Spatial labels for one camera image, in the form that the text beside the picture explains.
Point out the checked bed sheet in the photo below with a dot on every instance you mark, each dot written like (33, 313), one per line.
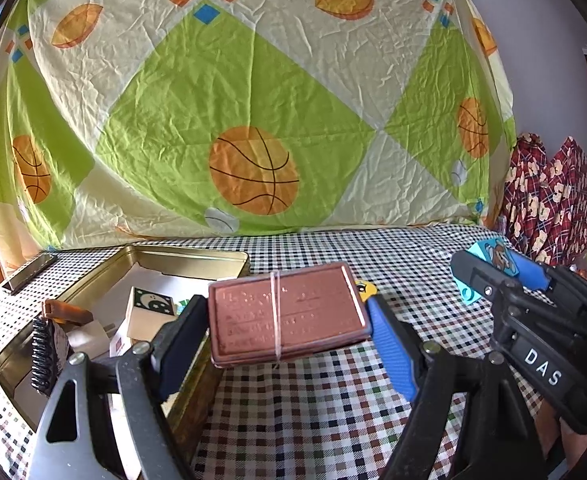
(323, 410)

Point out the gold tin box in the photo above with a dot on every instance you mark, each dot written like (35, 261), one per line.
(183, 260)

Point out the white moon toy block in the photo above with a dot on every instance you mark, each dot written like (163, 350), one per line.
(148, 310)

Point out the basketball print green sheet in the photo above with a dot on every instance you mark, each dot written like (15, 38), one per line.
(273, 85)

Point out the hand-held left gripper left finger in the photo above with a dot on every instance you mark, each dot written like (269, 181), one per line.
(178, 355)

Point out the teal cartoon card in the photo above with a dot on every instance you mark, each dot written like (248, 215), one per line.
(493, 255)

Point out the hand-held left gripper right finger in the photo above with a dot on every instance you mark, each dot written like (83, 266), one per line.
(393, 350)

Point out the yellow face toy block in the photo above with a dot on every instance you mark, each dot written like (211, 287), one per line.
(366, 289)

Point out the white card box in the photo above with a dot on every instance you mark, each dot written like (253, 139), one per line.
(93, 340)

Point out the red plaid bear cloth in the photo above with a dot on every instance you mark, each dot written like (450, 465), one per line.
(548, 200)

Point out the person's right forearm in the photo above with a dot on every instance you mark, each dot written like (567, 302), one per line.
(576, 447)

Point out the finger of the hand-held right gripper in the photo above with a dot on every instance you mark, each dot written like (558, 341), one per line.
(478, 275)
(528, 272)

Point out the brown rectangular tin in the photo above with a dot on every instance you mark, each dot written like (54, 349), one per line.
(288, 310)

